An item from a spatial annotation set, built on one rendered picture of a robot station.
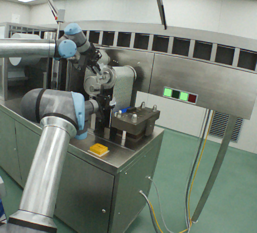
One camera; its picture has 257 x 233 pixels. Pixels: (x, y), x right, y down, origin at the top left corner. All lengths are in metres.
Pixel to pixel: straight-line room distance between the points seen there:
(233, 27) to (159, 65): 2.53
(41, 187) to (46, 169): 0.05
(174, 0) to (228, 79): 2.92
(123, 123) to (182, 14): 3.05
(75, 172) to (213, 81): 1.04
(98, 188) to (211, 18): 3.36
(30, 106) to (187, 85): 1.01
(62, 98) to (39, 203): 0.30
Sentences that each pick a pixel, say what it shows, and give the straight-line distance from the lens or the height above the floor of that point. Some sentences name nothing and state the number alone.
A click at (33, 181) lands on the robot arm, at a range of 0.48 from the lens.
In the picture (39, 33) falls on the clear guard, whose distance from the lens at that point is 1.98.
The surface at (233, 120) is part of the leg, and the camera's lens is 1.49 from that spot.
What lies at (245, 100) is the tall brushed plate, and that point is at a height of 1.26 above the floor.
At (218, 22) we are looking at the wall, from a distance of 3.73.
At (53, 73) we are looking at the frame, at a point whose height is 1.22.
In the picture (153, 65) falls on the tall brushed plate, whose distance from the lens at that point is 1.39.
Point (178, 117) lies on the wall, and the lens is 3.84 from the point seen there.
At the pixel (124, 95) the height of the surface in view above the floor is 1.13.
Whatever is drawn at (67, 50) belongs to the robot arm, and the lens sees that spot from 0.77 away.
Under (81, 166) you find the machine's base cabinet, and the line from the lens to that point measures 1.12.
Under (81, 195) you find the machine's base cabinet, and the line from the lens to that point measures 1.26.
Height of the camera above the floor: 1.41
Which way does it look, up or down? 15 degrees down
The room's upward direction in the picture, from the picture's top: 8 degrees clockwise
